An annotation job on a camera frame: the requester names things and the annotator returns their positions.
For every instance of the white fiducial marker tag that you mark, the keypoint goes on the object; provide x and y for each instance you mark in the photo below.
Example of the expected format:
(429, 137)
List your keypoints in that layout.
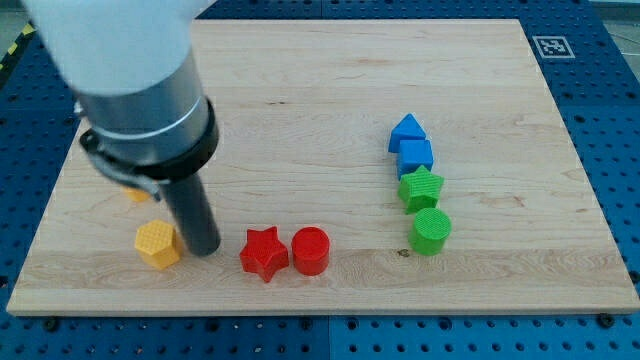
(553, 47)

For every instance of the red cylinder block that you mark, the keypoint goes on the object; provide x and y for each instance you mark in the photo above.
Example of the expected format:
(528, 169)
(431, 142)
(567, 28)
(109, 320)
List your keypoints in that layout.
(311, 250)

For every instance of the red star block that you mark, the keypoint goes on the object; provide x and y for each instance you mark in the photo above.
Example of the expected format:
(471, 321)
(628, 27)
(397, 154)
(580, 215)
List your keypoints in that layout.
(264, 254)

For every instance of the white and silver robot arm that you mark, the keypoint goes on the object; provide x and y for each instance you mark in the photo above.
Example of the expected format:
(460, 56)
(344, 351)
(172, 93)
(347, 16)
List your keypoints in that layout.
(131, 67)

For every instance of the yellow block behind arm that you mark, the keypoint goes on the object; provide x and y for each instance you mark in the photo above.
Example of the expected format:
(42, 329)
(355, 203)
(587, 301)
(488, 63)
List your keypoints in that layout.
(136, 195)

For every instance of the yellow hexagon block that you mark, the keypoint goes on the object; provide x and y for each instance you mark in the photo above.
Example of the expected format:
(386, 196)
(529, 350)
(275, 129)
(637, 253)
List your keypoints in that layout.
(158, 245)

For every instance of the blue cube block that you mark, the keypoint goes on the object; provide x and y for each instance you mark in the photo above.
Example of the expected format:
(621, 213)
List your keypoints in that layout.
(412, 154)

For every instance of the blue triangle block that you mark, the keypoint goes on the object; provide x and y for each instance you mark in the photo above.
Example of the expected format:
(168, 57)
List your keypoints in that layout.
(407, 129)

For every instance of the green cylinder block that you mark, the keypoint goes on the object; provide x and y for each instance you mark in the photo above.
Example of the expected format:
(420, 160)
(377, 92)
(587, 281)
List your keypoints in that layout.
(430, 229)

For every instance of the wooden board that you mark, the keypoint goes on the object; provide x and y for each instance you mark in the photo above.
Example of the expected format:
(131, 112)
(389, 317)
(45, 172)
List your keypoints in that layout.
(305, 110)

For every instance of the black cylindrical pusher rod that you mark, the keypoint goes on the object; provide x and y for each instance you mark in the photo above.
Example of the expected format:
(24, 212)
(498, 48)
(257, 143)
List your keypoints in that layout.
(189, 205)

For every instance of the green star block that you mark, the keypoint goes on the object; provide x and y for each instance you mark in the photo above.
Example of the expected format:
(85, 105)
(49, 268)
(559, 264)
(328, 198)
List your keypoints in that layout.
(420, 189)

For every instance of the black flange mount ring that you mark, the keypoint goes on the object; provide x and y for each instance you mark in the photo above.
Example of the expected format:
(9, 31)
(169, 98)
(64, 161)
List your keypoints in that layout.
(182, 166)

